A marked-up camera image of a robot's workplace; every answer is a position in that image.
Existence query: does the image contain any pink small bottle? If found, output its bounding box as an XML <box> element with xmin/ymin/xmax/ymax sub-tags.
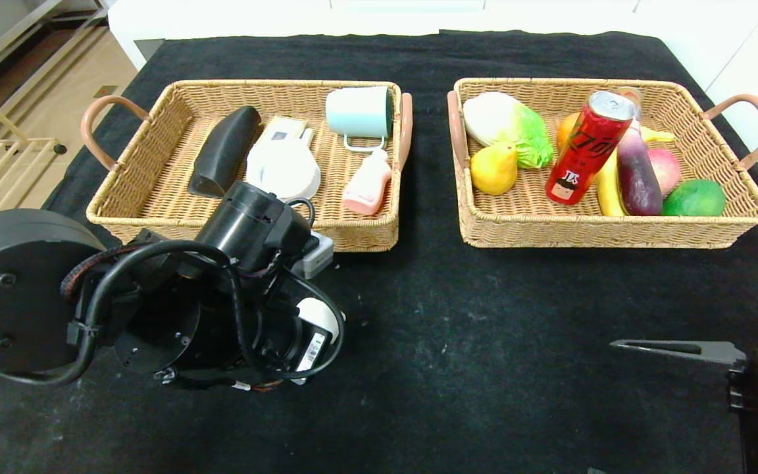
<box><xmin>341</xmin><ymin>148</ymin><xmax>393</xmax><ymax>216</ymax></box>

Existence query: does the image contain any yellow pear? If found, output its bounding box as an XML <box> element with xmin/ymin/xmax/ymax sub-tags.
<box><xmin>470</xmin><ymin>142</ymin><xmax>519</xmax><ymax>196</ymax></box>

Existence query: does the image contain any white round container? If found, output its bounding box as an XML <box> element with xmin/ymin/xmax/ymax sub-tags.
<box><xmin>245</xmin><ymin>137</ymin><xmax>322</xmax><ymax>201</ymax></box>

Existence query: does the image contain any yellow banana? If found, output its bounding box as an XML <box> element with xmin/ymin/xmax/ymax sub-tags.
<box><xmin>595</xmin><ymin>126</ymin><xmax>676</xmax><ymax>217</ymax></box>

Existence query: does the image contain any green white cabbage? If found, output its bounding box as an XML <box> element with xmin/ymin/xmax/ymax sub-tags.
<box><xmin>462</xmin><ymin>92</ymin><xmax>554</xmax><ymax>169</ymax></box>

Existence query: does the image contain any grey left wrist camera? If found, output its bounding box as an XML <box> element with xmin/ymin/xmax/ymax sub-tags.
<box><xmin>290</xmin><ymin>230</ymin><xmax>335</xmax><ymax>280</ymax></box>

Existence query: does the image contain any grey metal shelf frame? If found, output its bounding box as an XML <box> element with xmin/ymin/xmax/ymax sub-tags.
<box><xmin>0</xmin><ymin>0</ymin><xmax>106</xmax><ymax>84</ymax></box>

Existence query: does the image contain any orange fruit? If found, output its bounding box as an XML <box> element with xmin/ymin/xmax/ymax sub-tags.
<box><xmin>555</xmin><ymin>111</ymin><xmax>581</xmax><ymax>154</ymax></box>

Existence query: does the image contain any mint green cup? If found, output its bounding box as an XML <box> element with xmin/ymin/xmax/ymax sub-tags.
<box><xmin>324</xmin><ymin>86</ymin><xmax>395</xmax><ymax>153</ymax></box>

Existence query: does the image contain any wicker basket with household items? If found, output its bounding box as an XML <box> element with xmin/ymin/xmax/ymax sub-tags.
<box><xmin>80</xmin><ymin>79</ymin><xmax>414</xmax><ymax>253</ymax></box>

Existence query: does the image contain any black felt table cloth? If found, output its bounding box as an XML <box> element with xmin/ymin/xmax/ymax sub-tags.
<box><xmin>0</xmin><ymin>30</ymin><xmax>758</xmax><ymax>474</ymax></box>

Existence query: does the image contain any wicker basket with food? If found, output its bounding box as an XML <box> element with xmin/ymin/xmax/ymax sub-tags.
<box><xmin>446</xmin><ymin>77</ymin><xmax>758</xmax><ymax>250</ymax></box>

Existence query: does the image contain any green mango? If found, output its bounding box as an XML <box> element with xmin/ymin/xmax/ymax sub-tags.
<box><xmin>661</xmin><ymin>179</ymin><xmax>726</xmax><ymax>217</ymax></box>

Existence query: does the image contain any black smooth arm cable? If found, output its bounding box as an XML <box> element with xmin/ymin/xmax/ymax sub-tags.
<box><xmin>0</xmin><ymin>240</ymin><xmax>235</xmax><ymax>387</ymax></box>

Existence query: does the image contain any red cola can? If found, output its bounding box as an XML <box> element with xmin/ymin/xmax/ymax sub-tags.
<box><xmin>545</xmin><ymin>90</ymin><xmax>638</xmax><ymax>205</ymax></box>

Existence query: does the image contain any black curved plastic object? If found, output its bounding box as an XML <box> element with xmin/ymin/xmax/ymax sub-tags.
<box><xmin>188</xmin><ymin>105</ymin><xmax>263</xmax><ymax>198</ymax></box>

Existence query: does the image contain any white soap bar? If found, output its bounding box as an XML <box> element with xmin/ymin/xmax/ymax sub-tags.
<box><xmin>297</xmin><ymin>298</ymin><xmax>343</xmax><ymax>343</ymax></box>

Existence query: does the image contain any red apple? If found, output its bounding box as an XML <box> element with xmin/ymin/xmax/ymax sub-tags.
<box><xmin>647</xmin><ymin>148</ymin><xmax>682</xmax><ymax>196</ymax></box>

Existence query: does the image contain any black smooth camera cable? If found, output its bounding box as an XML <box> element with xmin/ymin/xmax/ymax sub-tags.
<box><xmin>221</xmin><ymin>196</ymin><xmax>347</xmax><ymax>382</ymax></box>

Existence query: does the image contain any purple eggplant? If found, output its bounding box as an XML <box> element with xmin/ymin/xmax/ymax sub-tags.
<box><xmin>617</xmin><ymin>118</ymin><xmax>664</xmax><ymax>217</ymax></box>

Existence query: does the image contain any small white card box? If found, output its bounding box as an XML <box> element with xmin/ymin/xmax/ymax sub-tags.
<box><xmin>255</xmin><ymin>116</ymin><xmax>309</xmax><ymax>147</ymax></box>

